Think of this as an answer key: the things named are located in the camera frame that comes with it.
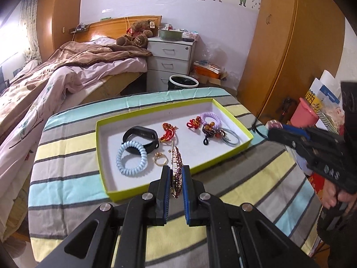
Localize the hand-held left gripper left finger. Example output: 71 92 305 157
36 165 170 268

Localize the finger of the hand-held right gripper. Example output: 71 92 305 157
267 128 310 157
280 125 311 141

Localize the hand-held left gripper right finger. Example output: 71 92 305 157
183 165 318 268

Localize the rhinestone hair clip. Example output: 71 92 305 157
168 141 184 199

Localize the black cord necklace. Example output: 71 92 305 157
250 118 270 139

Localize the grey hair band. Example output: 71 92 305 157
222 128 240 146

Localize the light blue spiral hair tie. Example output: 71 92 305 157
116 141 148 177

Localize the red and gold knot ornament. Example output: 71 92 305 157
160 122 179 143

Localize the brown bead bracelet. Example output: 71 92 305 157
201 121 225 146

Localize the yellow-green cardboard box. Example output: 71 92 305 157
95 98 254 202

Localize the person's right hand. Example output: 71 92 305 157
321 177 349 210

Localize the pink plastic bucket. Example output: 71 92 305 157
291 98 320 127

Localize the yellow printed paper bag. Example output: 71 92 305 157
305 89 324 111

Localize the black smart band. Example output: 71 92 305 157
122 126 160 155

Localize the wooden wardrobe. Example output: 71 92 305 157
237 0 346 123

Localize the orange box of papers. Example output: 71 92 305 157
192 61 228 84

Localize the black waste bin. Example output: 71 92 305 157
168 75 199 91

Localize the white drawer nightstand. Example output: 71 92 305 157
146 37 196 92

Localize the bed with pink blankets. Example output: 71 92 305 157
0 53 148 238

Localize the green basin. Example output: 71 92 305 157
158 29 183 41

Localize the brown teddy bear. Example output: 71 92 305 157
116 33 148 48
131 19 157 38

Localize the brown blanket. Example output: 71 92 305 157
42 40 153 67

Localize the wooden bed headboard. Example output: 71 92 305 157
74 15 163 44

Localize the tall wooden cabinet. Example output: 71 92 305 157
37 0 84 62

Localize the patterned curtain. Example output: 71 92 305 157
18 0 42 62

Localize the window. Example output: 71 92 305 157
0 6 28 62

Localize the purple spiral hair tie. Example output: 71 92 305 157
201 112 223 127

